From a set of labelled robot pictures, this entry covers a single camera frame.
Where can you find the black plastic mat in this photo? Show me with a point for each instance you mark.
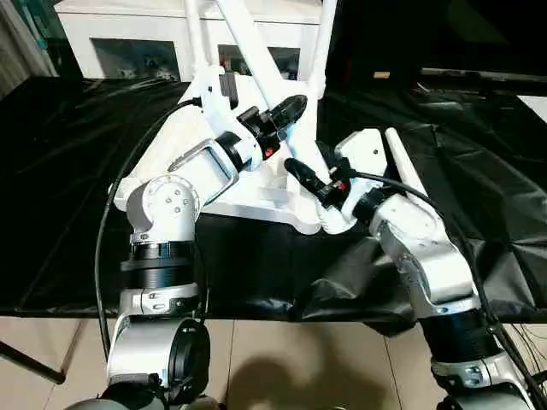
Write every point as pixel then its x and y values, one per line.
pixel 64 192

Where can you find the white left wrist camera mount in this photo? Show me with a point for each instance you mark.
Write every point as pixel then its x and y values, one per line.
pixel 213 111

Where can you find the black metal frame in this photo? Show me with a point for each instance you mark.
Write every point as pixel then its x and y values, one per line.
pixel 34 363

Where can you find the small tan label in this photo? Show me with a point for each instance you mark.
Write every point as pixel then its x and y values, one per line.
pixel 381 75

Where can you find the white plastic table top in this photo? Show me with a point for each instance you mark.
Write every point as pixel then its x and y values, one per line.
pixel 265 205

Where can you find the white flat board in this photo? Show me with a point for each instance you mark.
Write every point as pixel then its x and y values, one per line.
pixel 534 107

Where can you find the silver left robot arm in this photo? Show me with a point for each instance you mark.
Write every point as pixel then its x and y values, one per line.
pixel 166 205

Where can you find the tall black cabinet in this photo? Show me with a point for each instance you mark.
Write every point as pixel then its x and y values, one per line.
pixel 376 38

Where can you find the black horizontal bar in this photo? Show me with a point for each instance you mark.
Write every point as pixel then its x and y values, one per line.
pixel 483 74

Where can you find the white plastic table leg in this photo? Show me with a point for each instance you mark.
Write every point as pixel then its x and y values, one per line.
pixel 322 42
pixel 194 38
pixel 256 64
pixel 406 166

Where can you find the teal white pole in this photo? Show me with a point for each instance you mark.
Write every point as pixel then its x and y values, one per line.
pixel 42 42

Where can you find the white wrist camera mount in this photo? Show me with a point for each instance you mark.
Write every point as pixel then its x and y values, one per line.
pixel 213 111
pixel 363 149

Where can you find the white cabinet with glass doors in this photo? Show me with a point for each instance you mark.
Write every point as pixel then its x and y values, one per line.
pixel 128 25

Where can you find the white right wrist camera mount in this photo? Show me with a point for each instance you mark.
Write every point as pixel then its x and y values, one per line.
pixel 363 149

